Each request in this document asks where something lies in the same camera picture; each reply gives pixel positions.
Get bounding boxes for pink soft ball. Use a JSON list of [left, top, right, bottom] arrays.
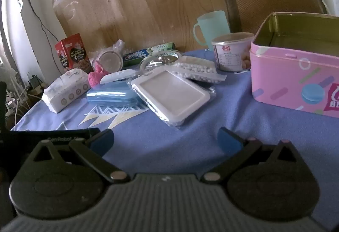
[[88, 61, 109, 88]]

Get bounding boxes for bag of white beads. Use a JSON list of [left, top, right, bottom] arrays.
[[172, 57, 227, 85]]

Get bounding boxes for blue printed tablecloth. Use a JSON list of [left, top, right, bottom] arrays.
[[11, 48, 339, 230]]

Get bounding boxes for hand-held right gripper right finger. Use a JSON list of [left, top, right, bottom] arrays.
[[201, 127, 304, 183]]

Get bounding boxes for black power adapter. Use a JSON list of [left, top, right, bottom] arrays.
[[28, 74, 43, 89]]

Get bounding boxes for red snack box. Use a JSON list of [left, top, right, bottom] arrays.
[[55, 33, 94, 73]]

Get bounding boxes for blue sponge pack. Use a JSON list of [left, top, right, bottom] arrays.
[[87, 81, 145, 103]]

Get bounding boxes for white tissue pack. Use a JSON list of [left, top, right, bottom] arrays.
[[42, 68, 92, 114]]

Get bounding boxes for green and blue toothpaste box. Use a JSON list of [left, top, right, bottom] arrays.
[[122, 42, 177, 67]]

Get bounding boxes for pink tin box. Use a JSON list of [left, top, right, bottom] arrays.
[[250, 12, 339, 118]]

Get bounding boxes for black cable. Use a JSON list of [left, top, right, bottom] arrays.
[[13, 0, 58, 45]]

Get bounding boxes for mint green plastic cup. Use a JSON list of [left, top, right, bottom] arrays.
[[193, 11, 230, 49]]

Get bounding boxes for clear tape roll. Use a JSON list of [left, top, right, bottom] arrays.
[[139, 52, 183, 72]]

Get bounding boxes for clear jar in plastic bag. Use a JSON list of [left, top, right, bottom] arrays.
[[91, 40, 125, 72]]

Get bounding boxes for white tray in plastic wrap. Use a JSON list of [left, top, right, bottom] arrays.
[[131, 66, 216, 129]]

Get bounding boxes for round snack can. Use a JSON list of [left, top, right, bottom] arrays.
[[211, 32, 255, 72]]

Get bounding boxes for wood pattern board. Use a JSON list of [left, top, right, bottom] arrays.
[[51, 0, 231, 55]]

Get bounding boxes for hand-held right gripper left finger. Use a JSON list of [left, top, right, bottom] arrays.
[[26, 129, 131, 184]]

